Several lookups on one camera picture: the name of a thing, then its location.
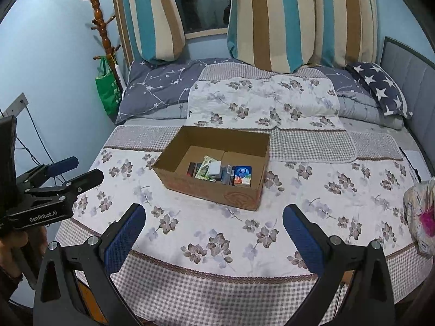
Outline green packet on bed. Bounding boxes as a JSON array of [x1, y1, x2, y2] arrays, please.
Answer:
[[195, 155, 217, 181]]

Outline wooden coat rack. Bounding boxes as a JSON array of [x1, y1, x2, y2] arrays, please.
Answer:
[[82, 0, 122, 89]]

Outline floral bedspread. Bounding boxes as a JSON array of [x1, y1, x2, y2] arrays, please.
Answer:
[[56, 125, 433, 325]]

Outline grey padded headboard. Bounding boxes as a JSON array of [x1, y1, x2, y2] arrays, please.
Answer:
[[380, 37, 435, 174]]

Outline dark window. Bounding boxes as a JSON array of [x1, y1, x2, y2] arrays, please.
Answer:
[[168, 0, 233, 40]]

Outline navy star pillow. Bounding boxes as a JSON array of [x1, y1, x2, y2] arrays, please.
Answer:
[[345, 62, 413, 119]]

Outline grey constellation pillow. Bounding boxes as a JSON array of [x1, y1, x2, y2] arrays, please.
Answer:
[[116, 58, 238, 125]]

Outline white square charger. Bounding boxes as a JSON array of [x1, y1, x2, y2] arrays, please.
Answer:
[[207, 161, 221, 177]]

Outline white paper sheet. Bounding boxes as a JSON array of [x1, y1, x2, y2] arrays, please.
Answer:
[[399, 147, 425, 183]]

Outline right striped cushion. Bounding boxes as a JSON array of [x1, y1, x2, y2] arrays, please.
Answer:
[[227, 0, 377, 74]]

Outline folded grey blanket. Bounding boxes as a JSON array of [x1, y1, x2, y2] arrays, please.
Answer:
[[315, 66, 404, 130]]

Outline white pink cloth bundle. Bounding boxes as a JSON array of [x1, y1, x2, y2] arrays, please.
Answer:
[[403, 177, 435, 256]]

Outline folded floral quilt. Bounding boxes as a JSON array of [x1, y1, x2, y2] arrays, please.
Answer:
[[186, 62, 357, 163]]

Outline green shopping bag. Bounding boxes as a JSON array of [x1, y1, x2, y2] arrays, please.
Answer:
[[95, 57, 122, 118]]

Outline brown cardboard box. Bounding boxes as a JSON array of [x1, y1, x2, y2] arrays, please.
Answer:
[[153, 126, 270, 211]]

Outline blue card box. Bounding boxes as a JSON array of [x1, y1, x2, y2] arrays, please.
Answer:
[[233, 166, 252, 187]]

